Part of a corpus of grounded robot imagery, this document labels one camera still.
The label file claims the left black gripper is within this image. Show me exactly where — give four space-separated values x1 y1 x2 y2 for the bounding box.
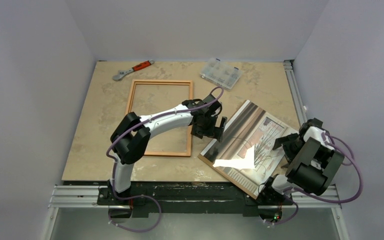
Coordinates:
192 114 226 144

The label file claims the photo print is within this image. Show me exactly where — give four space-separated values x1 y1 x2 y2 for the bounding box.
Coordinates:
198 100 297 199

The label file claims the orange wooden picture frame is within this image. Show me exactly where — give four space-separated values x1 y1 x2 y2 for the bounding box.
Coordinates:
125 79 194 157

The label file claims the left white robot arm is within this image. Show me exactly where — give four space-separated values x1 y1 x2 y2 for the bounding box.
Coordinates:
106 94 228 205

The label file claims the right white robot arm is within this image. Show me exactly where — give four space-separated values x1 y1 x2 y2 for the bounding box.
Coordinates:
259 118 345 204

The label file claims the clear plastic organizer box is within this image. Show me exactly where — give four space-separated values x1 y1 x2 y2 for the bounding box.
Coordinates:
200 58 243 91

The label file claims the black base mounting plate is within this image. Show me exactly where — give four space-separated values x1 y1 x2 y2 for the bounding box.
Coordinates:
97 181 292 223

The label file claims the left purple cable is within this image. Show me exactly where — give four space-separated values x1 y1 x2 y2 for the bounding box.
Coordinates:
105 86 225 233

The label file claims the red handled adjustable wrench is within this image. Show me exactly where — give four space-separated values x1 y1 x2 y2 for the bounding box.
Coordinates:
112 59 155 82

